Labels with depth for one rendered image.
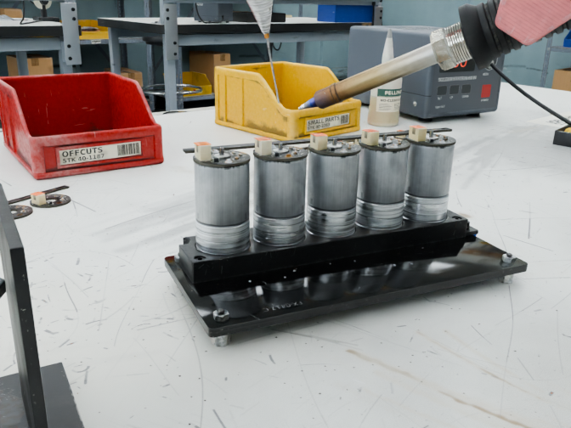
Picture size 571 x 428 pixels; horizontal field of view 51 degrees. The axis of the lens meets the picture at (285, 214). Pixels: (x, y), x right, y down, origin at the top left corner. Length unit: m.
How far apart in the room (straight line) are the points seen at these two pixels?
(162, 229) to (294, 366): 0.15
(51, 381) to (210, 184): 0.10
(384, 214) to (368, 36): 0.47
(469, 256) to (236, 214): 0.12
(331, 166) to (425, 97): 0.41
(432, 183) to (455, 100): 0.40
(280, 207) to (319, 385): 0.09
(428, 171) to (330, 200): 0.06
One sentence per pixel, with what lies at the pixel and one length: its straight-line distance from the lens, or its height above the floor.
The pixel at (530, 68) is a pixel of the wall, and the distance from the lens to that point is 5.57.
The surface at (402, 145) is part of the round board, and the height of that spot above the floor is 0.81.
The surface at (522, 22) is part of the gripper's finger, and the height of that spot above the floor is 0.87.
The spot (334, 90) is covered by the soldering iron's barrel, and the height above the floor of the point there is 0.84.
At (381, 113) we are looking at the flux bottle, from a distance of 0.65.
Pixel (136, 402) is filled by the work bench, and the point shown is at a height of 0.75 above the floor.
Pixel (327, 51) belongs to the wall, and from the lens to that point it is 6.21.
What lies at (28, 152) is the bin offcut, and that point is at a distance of 0.48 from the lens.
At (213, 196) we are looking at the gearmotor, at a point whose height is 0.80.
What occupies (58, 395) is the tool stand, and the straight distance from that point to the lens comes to 0.22.
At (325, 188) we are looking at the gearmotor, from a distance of 0.28.
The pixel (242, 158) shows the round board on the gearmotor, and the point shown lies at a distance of 0.26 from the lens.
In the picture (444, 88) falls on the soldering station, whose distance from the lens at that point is 0.69.
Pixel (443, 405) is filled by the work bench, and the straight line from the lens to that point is 0.22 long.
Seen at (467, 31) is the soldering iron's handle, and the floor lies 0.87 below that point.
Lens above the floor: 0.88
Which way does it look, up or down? 20 degrees down
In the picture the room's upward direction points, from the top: 1 degrees clockwise
